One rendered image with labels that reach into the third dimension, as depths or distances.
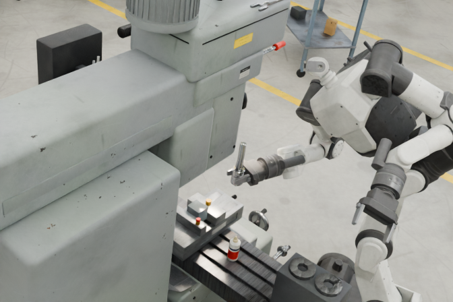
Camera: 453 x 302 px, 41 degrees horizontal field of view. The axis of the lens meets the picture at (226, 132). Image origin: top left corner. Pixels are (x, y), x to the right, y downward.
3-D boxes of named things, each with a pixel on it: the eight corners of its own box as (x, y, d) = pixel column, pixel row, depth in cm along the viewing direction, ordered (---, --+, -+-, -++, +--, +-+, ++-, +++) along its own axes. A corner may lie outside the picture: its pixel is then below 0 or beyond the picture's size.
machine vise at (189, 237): (214, 199, 256) (217, 179, 249) (242, 218, 248) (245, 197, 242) (154, 240, 232) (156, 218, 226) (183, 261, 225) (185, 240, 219)
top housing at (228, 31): (224, 14, 216) (230, -30, 207) (286, 42, 204) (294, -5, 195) (126, 52, 183) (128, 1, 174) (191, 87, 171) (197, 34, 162)
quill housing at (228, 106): (195, 129, 229) (203, 53, 211) (238, 154, 220) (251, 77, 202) (159, 149, 216) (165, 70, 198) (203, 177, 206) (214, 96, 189)
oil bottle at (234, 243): (231, 252, 232) (235, 230, 226) (239, 257, 230) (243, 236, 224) (224, 257, 229) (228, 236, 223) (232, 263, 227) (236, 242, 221)
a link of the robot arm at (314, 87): (316, 98, 245) (307, 79, 234) (336, 103, 241) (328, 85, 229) (304, 122, 242) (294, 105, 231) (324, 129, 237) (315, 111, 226)
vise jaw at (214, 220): (196, 199, 244) (197, 191, 241) (225, 218, 236) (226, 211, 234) (186, 206, 240) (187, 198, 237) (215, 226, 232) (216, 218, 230)
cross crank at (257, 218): (252, 220, 302) (255, 201, 295) (272, 232, 296) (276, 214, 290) (232, 236, 291) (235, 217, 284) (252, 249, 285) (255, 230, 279)
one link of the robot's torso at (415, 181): (391, 243, 247) (443, 158, 220) (381, 272, 233) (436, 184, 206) (356, 226, 250) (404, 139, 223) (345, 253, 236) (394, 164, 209)
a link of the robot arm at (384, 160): (389, 193, 186) (400, 164, 191) (410, 185, 177) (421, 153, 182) (358, 174, 185) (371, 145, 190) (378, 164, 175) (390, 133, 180)
